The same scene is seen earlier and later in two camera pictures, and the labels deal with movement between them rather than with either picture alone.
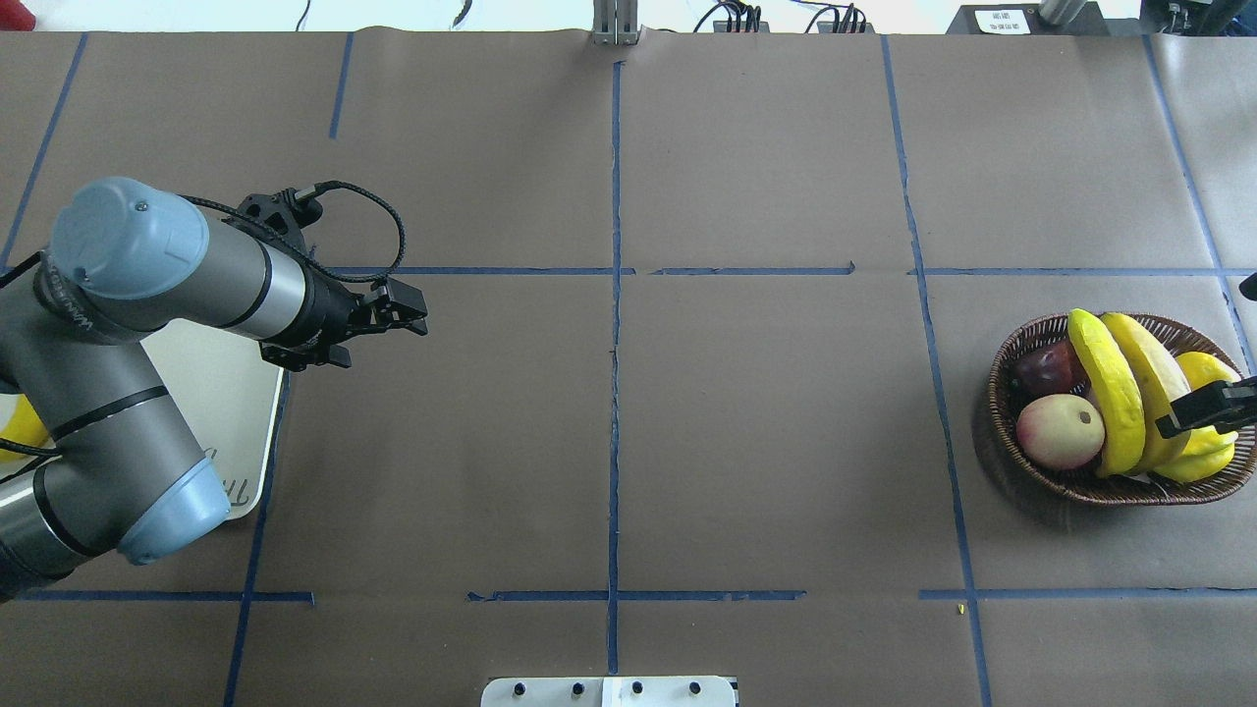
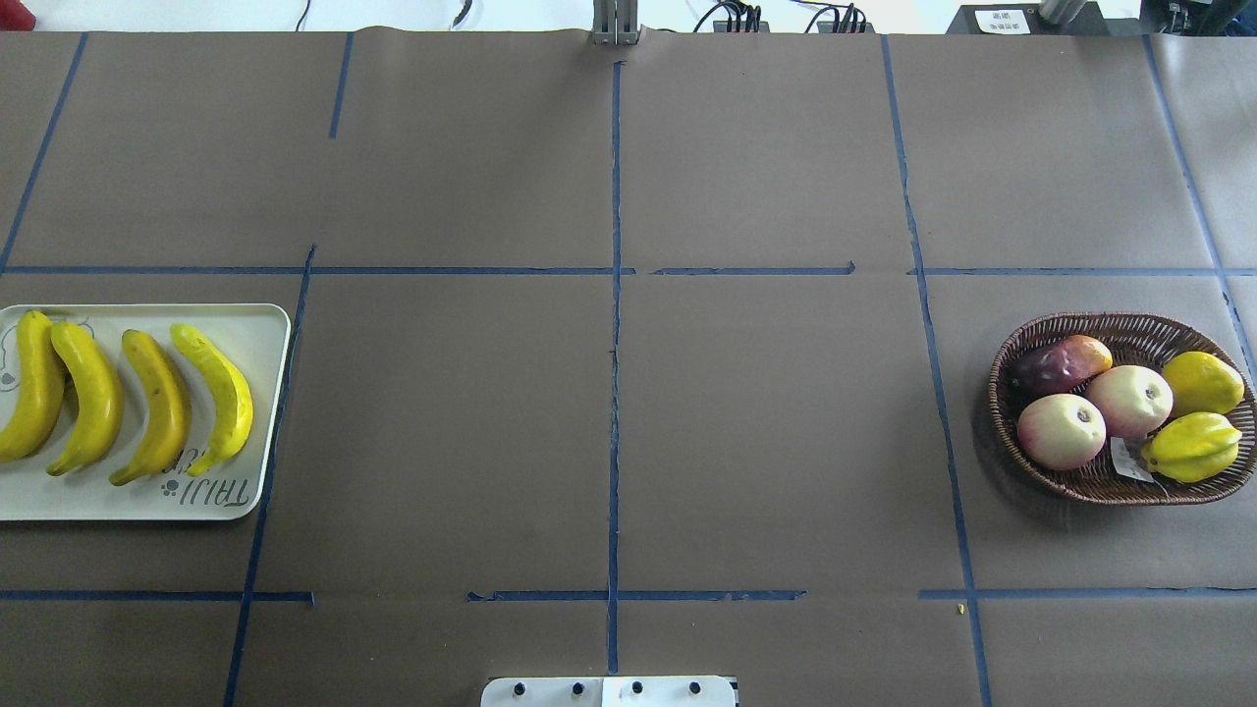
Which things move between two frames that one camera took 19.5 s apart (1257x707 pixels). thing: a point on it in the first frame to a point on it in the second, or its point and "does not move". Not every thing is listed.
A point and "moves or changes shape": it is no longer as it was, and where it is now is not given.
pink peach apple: (1061, 431) does not move
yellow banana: (1120, 392) moves or changes shape
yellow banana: (1163, 380) to (232, 398)
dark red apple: (1051, 369) does not move
